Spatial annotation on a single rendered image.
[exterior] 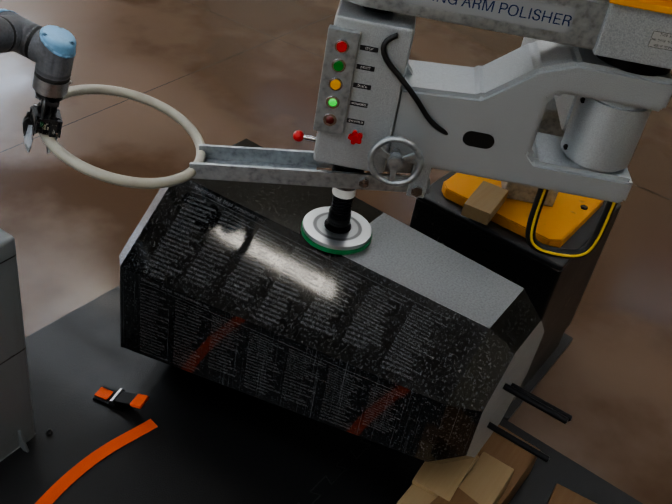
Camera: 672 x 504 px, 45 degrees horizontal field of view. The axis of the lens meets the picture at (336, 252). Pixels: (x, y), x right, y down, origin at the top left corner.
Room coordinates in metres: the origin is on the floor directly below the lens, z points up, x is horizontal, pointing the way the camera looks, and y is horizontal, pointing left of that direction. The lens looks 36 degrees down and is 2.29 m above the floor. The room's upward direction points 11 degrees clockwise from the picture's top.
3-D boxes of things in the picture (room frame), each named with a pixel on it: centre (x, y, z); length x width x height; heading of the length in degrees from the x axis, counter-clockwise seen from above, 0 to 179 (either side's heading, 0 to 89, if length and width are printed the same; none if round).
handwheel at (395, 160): (1.92, -0.11, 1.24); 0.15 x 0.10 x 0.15; 90
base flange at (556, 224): (2.69, -0.66, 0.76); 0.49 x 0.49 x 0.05; 60
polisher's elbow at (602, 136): (2.04, -0.65, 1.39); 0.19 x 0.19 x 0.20
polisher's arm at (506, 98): (2.03, -0.38, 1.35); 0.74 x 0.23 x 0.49; 90
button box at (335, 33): (1.93, 0.08, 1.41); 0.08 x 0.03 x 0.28; 90
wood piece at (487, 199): (2.50, -0.49, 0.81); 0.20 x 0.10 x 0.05; 158
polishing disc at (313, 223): (2.04, 0.01, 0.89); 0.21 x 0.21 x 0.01
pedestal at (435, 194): (2.69, -0.66, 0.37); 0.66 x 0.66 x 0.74; 60
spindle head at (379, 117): (2.04, -0.07, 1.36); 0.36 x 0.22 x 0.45; 90
